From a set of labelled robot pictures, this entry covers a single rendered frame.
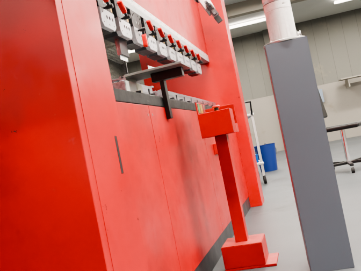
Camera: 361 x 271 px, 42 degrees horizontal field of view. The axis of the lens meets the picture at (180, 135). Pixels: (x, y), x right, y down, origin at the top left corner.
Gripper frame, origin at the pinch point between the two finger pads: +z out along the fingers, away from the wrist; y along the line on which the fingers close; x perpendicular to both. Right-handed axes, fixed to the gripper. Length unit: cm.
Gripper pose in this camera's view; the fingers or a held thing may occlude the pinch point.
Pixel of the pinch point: (217, 17)
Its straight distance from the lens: 261.2
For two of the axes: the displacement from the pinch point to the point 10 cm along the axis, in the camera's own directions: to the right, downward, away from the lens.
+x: 7.8, -6.0, -1.7
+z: 5.5, 7.9, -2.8
